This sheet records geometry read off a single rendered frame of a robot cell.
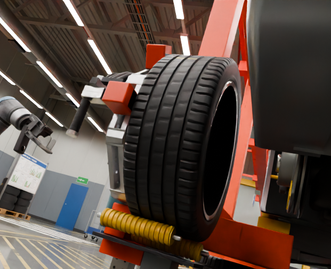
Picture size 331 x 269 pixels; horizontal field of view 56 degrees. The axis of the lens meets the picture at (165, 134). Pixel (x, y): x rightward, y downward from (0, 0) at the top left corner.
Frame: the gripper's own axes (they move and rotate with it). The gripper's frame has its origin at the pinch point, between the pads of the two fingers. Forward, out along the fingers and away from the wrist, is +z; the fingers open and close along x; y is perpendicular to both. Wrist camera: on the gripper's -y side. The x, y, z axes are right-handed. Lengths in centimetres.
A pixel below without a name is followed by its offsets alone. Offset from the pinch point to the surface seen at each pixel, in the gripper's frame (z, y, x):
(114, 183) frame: 36.6, 9.5, -10.6
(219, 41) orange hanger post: -3, 112, 49
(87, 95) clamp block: 5.2, 26.4, -13.9
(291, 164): 76, 52, -5
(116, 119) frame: 28.1, 25.2, -23.0
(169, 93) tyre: 40, 40, -30
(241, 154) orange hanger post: 13, 117, 241
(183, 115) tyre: 48, 37, -31
